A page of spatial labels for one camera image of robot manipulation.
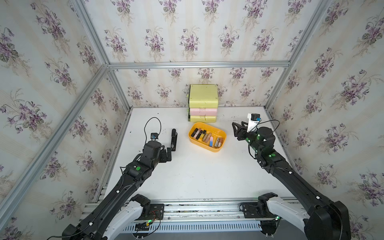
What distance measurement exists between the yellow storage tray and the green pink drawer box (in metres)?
0.05

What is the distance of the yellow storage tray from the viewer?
97 centimetres

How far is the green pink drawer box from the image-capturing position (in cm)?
97
